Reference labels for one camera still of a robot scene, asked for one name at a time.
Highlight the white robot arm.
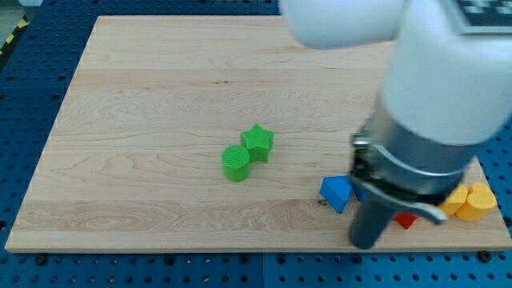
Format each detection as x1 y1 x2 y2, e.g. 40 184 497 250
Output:
279 0 511 202

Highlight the yellow heart block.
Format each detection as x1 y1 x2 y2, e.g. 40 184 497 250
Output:
455 182 498 222

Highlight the green star block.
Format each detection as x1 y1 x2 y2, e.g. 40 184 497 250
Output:
241 123 274 162

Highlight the green cylinder block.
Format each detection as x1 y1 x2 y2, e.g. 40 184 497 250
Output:
222 146 250 182

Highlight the blue pentagon block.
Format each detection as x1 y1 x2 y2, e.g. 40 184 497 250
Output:
319 175 352 214

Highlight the blue block behind tool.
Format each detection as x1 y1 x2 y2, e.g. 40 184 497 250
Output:
352 186 366 202

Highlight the wooden board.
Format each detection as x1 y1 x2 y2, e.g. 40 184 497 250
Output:
4 15 512 254

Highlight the metal clamp with lever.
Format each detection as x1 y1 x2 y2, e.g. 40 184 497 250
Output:
349 126 467 226

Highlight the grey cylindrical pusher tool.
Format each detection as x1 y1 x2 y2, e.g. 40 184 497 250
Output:
349 198 398 250

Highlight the red block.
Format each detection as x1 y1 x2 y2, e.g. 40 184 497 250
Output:
394 212 419 230

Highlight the yellow hexagon block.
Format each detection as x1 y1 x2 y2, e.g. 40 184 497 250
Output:
438 184 469 216

